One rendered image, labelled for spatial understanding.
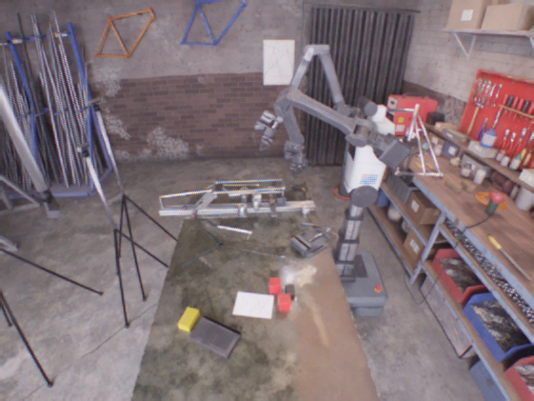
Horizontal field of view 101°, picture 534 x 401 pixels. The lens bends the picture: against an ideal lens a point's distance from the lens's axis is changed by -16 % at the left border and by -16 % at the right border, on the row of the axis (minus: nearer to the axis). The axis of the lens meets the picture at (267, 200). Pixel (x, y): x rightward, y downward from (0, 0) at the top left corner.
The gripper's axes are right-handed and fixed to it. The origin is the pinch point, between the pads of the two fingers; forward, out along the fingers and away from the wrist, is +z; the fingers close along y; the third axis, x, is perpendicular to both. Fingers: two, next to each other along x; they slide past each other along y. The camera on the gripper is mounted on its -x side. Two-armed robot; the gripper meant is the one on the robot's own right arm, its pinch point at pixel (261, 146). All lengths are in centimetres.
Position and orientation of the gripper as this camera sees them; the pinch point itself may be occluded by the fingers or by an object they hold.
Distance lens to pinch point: 169.0
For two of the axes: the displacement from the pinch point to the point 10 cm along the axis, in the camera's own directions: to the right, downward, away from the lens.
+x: 8.6, 4.4, 2.4
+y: -0.5, 5.5, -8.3
